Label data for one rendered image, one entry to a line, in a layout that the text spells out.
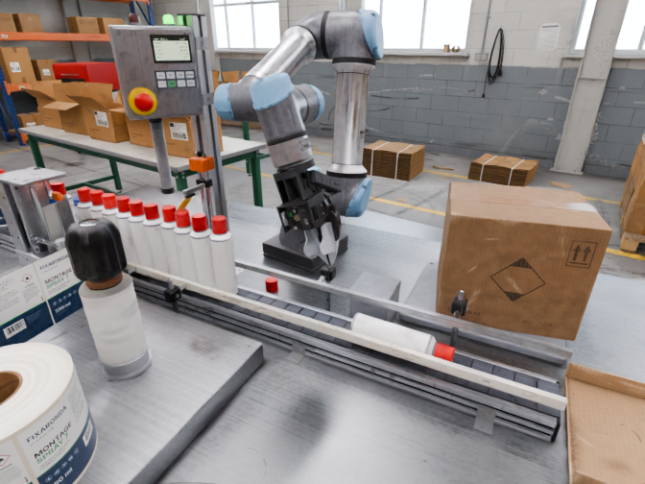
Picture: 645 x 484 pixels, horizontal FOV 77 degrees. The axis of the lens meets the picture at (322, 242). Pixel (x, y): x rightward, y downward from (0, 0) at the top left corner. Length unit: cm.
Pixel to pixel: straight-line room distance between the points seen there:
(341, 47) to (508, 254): 65
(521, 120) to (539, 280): 516
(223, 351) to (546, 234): 69
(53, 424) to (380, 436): 49
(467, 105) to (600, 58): 153
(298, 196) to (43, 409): 48
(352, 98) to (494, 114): 506
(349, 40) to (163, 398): 90
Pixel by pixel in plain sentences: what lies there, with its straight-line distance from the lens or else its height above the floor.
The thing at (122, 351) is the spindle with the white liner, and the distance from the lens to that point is 83.
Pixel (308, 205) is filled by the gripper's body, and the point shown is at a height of 119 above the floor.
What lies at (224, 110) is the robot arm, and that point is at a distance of 89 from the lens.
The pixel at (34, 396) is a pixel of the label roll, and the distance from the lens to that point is 68.
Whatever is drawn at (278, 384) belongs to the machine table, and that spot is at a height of 83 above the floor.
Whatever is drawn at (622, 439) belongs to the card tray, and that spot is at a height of 83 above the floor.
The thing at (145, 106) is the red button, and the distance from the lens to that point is 100.
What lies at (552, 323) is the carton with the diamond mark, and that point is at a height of 89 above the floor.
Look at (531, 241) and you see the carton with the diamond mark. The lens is 93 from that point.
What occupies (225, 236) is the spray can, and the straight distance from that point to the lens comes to 95.
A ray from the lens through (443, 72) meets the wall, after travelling 628.
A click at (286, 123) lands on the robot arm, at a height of 132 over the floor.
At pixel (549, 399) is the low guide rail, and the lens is 81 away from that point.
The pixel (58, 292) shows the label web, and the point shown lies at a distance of 100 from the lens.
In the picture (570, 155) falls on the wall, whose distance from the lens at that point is 601.
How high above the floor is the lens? 144
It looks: 26 degrees down
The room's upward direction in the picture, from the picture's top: straight up
